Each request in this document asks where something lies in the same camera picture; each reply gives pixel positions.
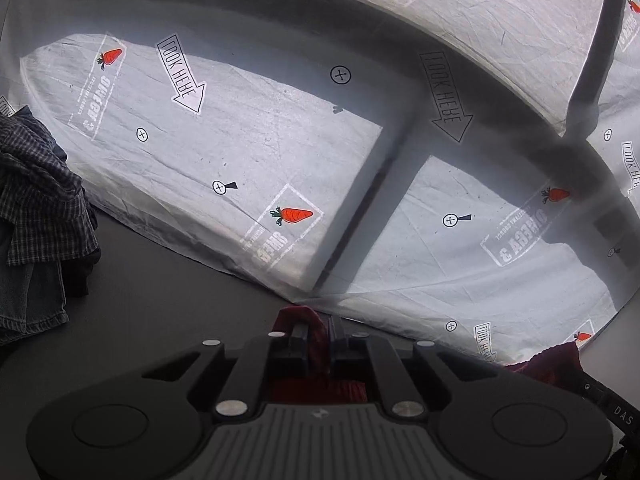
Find white printed backdrop cloth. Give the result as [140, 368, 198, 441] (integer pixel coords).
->
[1, 0, 639, 363]

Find blue denim jeans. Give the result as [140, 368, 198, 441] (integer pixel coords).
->
[1, 254, 68, 344]

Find red checkered cloth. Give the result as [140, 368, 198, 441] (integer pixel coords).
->
[272, 306, 584, 404]

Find black garment in pile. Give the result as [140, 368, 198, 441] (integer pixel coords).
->
[61, 248, 102, 302]

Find blue plaid shirt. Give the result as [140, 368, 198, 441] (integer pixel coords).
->
[1, 106, 99, 266]

